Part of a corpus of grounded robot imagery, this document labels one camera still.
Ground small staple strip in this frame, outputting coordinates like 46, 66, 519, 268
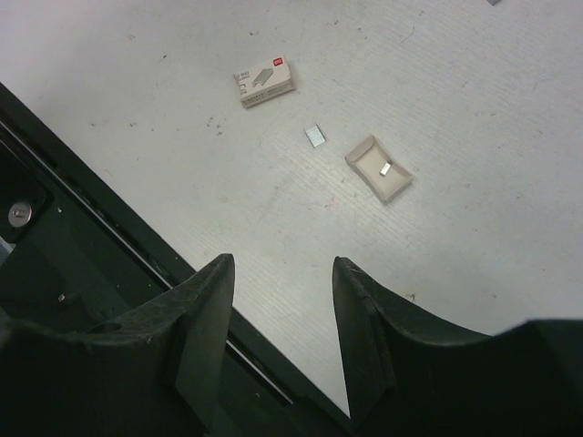
304, 125, 326, 148

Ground staple strip inside tray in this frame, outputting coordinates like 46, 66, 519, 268
379, 162, 393, 177

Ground beige staple box tray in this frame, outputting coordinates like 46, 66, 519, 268
344, 135, 414, 204

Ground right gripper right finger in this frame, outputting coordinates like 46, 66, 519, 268
332, 258, 582, 436

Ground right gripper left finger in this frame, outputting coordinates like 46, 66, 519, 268
1, 254, 235, 436

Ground staple box with red label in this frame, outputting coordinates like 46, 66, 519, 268
233, 56, 295, 108

